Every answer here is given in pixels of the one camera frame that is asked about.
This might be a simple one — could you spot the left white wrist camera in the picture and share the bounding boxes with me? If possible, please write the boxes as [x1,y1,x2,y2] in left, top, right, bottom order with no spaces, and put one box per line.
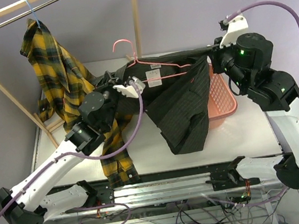
[112,76,146,99]

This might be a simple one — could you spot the yellow plaid shirt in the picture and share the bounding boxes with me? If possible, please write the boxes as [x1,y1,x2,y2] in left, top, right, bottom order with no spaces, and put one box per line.
[20,19,140,188]

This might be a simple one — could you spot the aluminium rail base frame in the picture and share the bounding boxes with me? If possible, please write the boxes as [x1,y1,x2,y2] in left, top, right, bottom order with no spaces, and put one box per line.
[45,164,299,224]

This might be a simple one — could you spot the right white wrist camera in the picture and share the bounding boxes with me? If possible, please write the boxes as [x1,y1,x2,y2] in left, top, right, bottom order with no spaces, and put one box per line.
[219,14,249,48]

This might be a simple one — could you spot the wooden clothes rack frame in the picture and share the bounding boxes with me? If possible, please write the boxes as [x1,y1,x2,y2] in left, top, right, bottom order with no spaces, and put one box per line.
[0,0,134,152]

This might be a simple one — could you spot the loose cables under table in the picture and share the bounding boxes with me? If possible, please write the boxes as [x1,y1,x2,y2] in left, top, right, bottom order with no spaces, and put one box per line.
[76,174,293,224]

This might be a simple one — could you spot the pink plastic laundry basket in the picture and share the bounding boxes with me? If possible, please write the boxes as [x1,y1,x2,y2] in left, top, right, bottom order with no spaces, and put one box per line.
[208,64,238,129]

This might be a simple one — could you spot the dark pinstriped shirt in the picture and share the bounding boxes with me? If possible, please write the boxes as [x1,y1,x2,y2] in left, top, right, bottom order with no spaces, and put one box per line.
[112,47,211,155]

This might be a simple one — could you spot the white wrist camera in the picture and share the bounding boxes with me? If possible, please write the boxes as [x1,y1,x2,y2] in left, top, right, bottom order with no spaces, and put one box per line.
[219,14,249,48]
[112,76,146,99]

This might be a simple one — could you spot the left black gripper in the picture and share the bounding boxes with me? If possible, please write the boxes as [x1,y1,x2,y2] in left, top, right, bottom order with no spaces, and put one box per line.
[89,68,133,131]

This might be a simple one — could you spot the pink wire hanger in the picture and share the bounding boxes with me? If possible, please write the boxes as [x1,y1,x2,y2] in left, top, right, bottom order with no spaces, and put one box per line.
[112,38,191,83]

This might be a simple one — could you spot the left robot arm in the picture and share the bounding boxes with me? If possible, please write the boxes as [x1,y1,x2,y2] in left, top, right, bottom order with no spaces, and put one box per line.
[0,72,133,224]

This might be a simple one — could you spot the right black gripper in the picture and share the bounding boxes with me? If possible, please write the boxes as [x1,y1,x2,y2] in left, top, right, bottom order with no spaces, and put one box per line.
[207,32,252,95]

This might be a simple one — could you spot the blue wire hanger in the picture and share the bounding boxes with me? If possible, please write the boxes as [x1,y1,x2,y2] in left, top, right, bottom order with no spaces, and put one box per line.
[24,0,41,29]

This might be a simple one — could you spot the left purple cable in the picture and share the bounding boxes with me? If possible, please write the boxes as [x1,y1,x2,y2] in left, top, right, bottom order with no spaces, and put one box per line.
[0,75,162,224]

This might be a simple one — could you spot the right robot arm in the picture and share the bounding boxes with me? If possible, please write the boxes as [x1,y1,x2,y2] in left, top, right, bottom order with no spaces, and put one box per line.
[204,33,299,191]

